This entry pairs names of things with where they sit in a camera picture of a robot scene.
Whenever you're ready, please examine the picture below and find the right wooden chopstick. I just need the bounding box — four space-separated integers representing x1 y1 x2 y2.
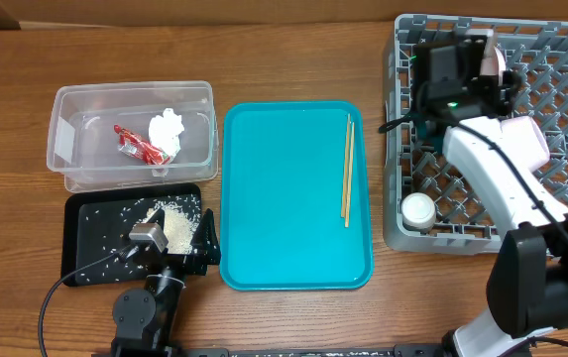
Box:
343 121 355 228

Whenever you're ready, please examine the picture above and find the red snack wrapper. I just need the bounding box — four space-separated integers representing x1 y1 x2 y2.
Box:
114 125 170 165

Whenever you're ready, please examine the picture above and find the grey dishwasher rack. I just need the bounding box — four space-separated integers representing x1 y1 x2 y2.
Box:
383 14 568 255

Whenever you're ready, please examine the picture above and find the white cup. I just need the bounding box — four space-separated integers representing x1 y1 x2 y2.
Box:
400 192 436 232

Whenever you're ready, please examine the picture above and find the clear plastic bin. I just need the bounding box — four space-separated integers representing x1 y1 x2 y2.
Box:
47 81 219 192

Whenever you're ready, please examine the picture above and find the black plastic tray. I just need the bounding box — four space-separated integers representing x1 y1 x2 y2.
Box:
60 183 202 287

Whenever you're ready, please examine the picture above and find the spilled rice pile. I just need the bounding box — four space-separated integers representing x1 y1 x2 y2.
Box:
77 193 203 279

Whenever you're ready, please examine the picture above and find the small pink bowl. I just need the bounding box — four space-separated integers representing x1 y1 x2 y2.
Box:
501 116 550 172

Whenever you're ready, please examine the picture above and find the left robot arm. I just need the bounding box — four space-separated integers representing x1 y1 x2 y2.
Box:
110 209 221 357

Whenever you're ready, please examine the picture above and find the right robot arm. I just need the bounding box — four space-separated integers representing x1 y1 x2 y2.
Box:
408 35 568 356

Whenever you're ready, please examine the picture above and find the left wooden chopstick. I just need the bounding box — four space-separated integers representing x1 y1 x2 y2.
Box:
341 113 352 218

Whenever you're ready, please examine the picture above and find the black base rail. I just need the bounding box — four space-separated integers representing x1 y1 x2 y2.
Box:
92 342 448 357

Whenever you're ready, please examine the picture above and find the wooden chopstick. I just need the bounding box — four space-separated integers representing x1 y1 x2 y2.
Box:
343 121 355 228
341 113 352 218

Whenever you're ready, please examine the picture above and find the teal serving tray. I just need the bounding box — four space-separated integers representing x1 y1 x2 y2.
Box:
220 100 374 291

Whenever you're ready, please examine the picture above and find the white tissue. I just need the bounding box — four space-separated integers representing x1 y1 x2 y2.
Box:
148 108 185 158

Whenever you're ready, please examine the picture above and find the large white plate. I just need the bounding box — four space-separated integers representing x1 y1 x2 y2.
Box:
480 46 506 85

